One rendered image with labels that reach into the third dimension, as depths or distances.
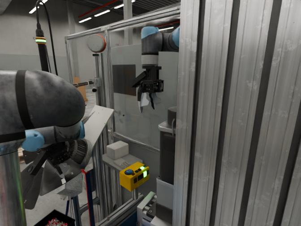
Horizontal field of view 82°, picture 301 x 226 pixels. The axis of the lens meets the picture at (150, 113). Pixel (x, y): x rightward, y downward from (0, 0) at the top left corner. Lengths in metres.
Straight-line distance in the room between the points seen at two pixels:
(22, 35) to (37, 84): 13.22
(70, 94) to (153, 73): 0.45
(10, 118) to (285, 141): 0.42
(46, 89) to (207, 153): 0.30
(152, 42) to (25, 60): 6.05
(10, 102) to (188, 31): 0.31
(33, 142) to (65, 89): 0.40
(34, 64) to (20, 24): 7.15
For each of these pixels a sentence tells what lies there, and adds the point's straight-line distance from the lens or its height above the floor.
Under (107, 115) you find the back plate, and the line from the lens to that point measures 1.36.
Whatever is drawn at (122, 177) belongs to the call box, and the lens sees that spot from 1.10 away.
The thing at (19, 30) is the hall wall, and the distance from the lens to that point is 13.59.
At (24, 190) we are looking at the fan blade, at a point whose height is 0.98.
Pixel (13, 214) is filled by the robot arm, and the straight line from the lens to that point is 0.43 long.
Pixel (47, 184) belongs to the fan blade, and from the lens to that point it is 1.06.
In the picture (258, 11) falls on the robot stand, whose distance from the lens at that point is 0.28.
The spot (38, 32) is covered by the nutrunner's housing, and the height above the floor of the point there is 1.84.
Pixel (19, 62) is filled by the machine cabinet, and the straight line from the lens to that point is 6.63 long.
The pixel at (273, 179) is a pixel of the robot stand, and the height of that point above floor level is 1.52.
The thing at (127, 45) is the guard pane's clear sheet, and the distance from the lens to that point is 1.61.
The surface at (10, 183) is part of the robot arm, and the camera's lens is 0.41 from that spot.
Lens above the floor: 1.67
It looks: 15 degrees down
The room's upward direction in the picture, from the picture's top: straight up
